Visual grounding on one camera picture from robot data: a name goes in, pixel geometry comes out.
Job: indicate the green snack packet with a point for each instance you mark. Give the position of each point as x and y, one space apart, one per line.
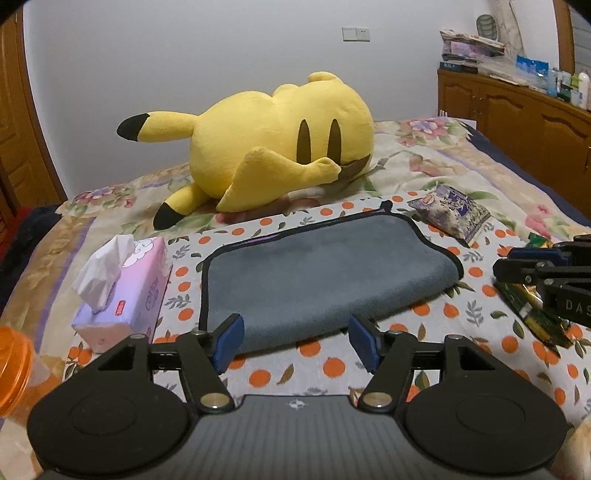
531 311

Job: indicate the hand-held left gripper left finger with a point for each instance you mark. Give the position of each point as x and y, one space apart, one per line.
229 339

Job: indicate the pink tissue pack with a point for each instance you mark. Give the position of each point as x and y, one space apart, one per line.
134 295

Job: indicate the blue white packet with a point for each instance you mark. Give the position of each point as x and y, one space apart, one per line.
531 71

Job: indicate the white bottle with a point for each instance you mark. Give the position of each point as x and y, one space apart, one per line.
584 90

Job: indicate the dark cloth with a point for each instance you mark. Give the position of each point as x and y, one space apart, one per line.
23 258

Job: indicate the purple snack bag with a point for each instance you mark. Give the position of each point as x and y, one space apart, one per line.
455 212

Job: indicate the orange fruit print cloth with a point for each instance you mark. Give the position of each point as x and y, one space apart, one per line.
485 295

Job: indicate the yellow plush toy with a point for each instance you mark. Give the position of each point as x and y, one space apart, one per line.
272 134

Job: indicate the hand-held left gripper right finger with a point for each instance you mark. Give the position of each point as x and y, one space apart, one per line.
361 341

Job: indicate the grey fan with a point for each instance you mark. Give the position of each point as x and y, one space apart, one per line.
487 26

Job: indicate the grey towel with black trim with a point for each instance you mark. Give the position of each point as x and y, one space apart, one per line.
323 281

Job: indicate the white wall switch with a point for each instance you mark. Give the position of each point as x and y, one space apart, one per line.
356 34

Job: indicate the stack of books and papers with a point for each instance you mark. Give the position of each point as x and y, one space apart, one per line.
468 50

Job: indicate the orange plastic cup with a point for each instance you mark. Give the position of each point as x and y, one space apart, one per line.
14 369

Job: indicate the dark blue mattress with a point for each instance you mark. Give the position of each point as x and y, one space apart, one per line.
531 180

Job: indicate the green gold wrapper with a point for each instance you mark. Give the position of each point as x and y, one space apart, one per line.
539 240

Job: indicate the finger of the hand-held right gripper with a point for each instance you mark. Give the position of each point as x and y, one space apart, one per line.
512 272
524 253

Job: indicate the wooden cabinet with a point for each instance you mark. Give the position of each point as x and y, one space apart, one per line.
508 115

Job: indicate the wooden wardrobe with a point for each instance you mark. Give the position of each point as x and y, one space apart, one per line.
21 120

